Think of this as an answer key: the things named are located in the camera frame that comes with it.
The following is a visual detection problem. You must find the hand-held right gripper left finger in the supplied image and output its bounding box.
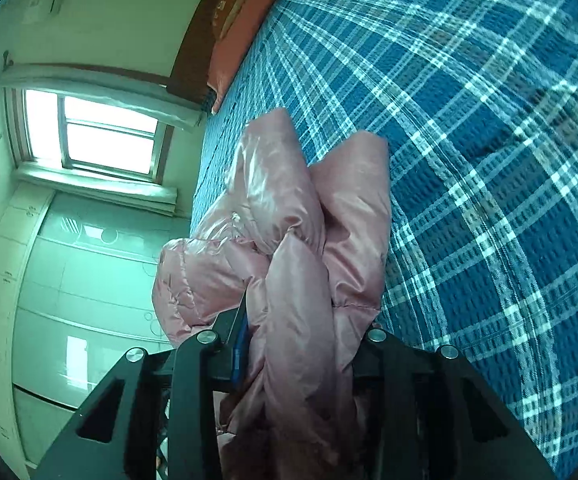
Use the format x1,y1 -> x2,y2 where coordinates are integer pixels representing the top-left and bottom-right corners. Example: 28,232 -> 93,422
34,292 -> 250,480

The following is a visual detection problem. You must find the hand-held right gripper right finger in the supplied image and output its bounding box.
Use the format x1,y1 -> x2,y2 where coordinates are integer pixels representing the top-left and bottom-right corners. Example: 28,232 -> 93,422
348,327 -> 558,480

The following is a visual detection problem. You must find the pink down jacket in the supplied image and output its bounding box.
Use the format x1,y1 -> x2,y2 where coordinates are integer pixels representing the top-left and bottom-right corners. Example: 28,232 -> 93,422
151,107 -> 392,480

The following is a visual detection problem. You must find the white glossy wardrobe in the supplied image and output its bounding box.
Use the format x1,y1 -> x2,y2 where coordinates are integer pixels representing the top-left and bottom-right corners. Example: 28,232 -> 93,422
0,180 -> 195,467

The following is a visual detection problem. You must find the white curtain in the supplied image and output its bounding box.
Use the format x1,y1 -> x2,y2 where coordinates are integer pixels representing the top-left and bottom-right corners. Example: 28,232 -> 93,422
14,167 -> 178,218
0,62 -> 206,133

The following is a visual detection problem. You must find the bed with blue plaid sheet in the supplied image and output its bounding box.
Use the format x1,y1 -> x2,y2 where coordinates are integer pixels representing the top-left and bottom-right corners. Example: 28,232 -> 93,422
189,0 -> 578,480

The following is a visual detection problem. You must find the white framed window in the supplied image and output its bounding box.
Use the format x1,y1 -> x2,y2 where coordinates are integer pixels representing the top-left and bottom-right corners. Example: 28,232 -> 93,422
6,87 -> 175,183

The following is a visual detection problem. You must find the brown wooden headboard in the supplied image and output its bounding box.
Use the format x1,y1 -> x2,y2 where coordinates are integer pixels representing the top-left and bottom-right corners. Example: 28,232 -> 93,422
166,0 -> 260,111

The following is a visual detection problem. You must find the orange pillow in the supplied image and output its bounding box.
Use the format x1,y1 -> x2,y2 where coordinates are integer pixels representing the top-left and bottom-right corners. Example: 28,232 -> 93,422
206,0 -> 310,113

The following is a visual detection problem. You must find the patterned brown pillow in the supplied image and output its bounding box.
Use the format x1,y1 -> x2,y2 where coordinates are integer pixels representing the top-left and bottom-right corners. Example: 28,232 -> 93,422
211,0 -> 253,41

